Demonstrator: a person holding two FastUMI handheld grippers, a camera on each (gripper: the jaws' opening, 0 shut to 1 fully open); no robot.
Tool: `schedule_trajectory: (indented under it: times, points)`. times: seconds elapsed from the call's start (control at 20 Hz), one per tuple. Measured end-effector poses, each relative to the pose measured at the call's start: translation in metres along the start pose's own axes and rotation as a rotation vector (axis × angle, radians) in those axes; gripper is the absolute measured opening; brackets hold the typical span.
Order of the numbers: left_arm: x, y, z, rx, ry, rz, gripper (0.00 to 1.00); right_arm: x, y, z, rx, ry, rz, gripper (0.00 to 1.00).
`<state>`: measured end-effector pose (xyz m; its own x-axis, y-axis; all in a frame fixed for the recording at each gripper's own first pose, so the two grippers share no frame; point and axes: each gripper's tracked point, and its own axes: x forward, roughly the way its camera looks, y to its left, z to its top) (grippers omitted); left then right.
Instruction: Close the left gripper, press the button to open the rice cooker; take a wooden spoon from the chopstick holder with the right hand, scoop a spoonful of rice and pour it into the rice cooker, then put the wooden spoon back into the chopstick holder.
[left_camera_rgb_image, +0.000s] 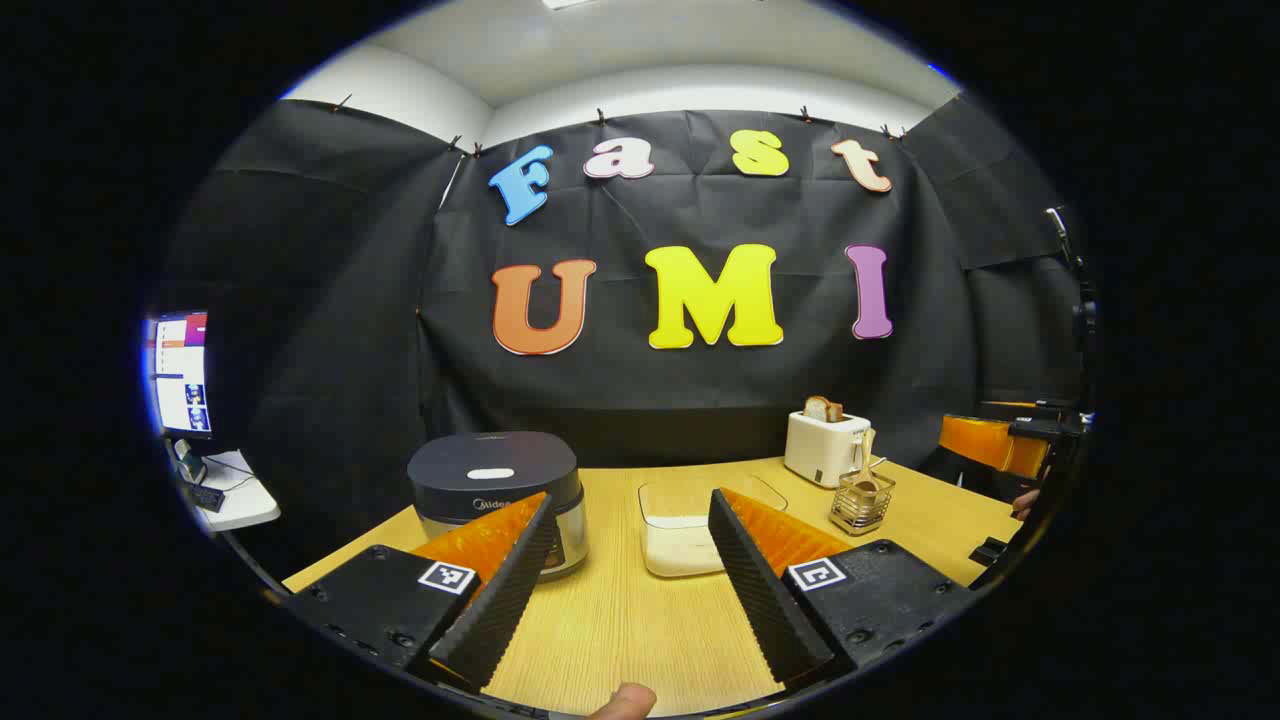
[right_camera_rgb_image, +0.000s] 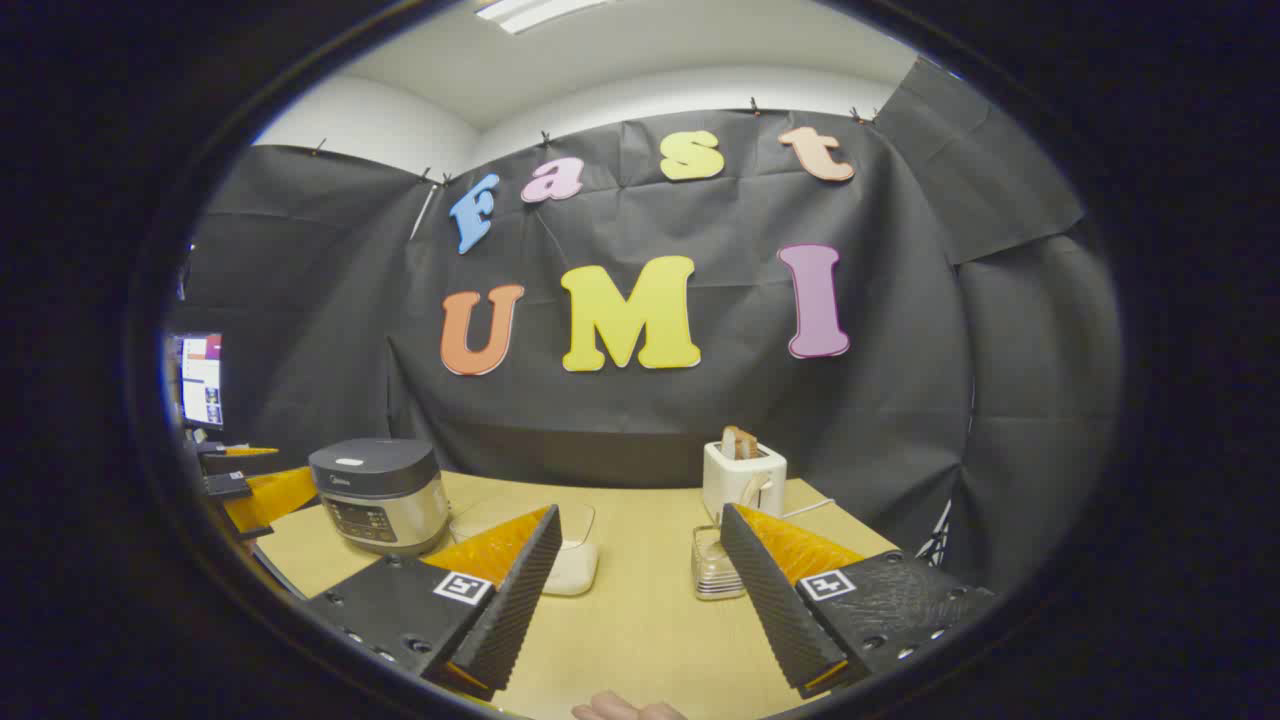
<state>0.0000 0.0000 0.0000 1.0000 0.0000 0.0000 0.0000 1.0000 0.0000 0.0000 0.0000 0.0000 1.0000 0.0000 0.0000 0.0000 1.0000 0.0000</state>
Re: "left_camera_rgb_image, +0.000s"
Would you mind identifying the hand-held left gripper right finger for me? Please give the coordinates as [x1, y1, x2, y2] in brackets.
[707, 487, 976, 686]

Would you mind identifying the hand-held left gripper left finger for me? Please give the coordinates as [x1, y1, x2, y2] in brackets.
[285, 490, 559, 693]

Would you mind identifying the clear plastic rice container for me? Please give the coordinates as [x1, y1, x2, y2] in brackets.
[637, 475, 788, 579]

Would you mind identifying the dark grey rice cooker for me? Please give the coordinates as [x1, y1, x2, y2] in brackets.
[407, 432, 589, 583]

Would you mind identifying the wire chopstick holder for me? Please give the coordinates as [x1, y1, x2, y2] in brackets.
[828, 470, 896, 537]

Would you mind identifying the white side table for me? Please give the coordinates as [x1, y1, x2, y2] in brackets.
[190, 450, 281, 533]

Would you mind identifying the black backdrop cloth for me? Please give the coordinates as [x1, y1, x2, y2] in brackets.
[155, 95, 1091, 581]

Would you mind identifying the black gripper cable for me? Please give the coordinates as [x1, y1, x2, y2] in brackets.
[1045, 205, 1101, 401]

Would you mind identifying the white toaster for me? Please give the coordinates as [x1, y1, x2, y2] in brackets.
[783, 408, 873, 489]

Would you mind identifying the computer monitor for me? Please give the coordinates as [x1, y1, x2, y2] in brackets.
[148, 310, 213, 441]

